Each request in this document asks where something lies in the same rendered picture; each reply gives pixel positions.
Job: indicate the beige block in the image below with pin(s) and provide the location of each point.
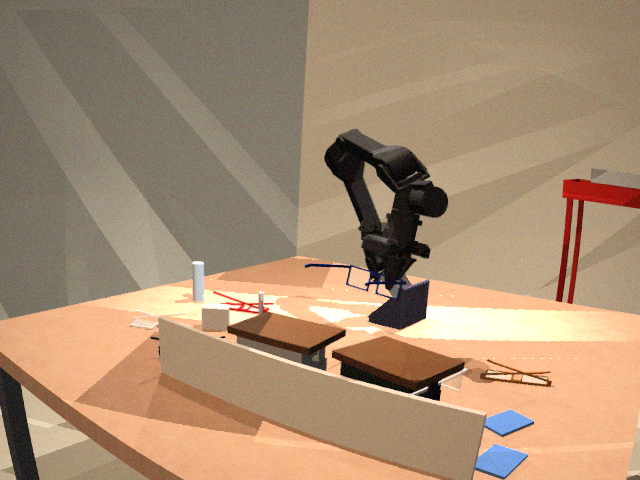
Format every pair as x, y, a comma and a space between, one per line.
215, 316

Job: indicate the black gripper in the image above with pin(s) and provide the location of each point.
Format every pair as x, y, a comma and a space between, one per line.
396, 247

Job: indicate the light grey cylinder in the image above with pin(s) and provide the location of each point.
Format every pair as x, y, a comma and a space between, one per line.
198, 281

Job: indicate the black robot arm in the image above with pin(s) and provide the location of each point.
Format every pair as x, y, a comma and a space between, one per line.
394, 164

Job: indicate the blue flat square panel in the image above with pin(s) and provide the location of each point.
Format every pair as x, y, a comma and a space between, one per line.
499, 461
507, 422

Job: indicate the brown flat slab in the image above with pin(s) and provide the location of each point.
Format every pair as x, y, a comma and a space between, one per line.
396, 365

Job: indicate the beige flat panel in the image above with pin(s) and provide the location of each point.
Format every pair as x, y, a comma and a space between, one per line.
425, 434

